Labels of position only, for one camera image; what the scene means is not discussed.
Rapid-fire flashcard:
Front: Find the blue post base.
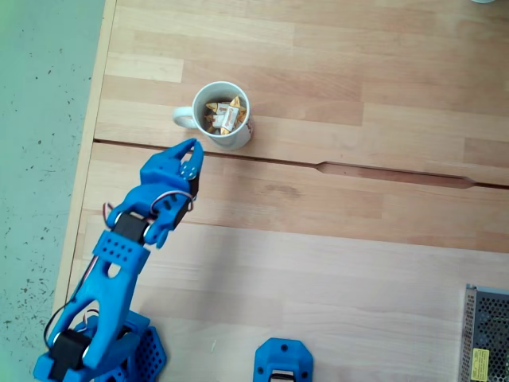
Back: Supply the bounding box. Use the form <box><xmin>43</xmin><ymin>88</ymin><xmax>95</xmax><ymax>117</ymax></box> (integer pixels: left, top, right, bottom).
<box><xmin>254</xmin><ymin>337</ymin><xmax>314</xmax><ymax>382</ymax></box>

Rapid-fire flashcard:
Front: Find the metal mesh power supply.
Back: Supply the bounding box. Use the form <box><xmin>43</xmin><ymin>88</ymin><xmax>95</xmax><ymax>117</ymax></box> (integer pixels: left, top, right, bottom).
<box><xmin>459</xmin><ymin>283</ymin><xmax>509</xmax><ymax>382</ymax></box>

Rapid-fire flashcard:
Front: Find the white printed mug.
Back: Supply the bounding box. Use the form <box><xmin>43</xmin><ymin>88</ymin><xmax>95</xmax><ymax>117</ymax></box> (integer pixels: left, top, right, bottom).
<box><xmin>171</xmin><ymin>80</ymin><xmax>255</xmax><ymax>151</ymax></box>

